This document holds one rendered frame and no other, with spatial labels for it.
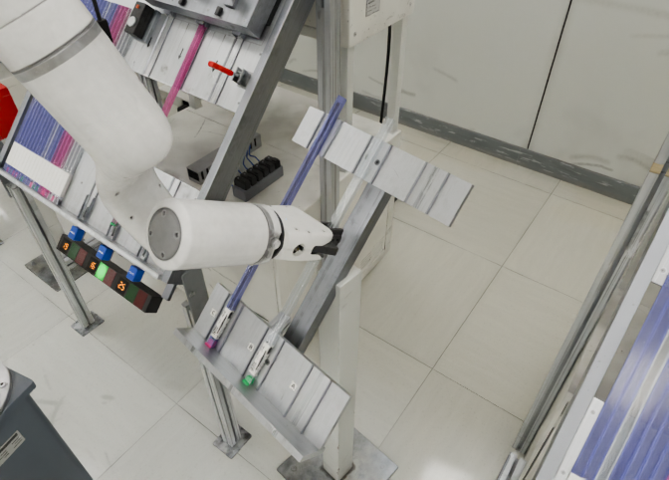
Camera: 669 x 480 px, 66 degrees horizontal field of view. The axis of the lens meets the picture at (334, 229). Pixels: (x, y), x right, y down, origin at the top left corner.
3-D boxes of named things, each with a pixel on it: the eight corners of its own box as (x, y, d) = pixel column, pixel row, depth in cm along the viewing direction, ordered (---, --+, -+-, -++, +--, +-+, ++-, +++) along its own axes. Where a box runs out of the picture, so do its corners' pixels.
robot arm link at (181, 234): (219, 262, 72) (268, 267, 67) (135, 267, 61) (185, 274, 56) (221, 202, 72) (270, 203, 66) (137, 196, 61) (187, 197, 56)
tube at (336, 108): (214, 348, 94) (210, 348, 93) (210, 344, 94) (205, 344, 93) (346, 100, 88) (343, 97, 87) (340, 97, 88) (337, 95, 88)
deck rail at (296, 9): (186, 285, 111) (166, 284, 105) (180, 281, 112) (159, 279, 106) (324, -19, 108) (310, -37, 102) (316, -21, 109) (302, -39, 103)
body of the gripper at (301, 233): (292, 226, 67) (340, 227, 76) (243, 193, 72) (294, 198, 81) (272, 276, 69) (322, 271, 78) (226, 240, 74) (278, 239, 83)
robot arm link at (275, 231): (280, 222, 65) (295, 222, 68) (237, 192, 70) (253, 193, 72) (258, 278, 68) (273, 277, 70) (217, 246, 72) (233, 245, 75)
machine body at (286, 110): (287, 371, 172) (272, 236, 131) (152, 280, 203) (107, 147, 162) (388, 261, 212) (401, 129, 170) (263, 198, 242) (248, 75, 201)
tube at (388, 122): (252, 384, 88) (248, 385, 87) (247, 379, 89) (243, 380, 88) (395, 120, 82) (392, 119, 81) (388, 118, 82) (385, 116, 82)
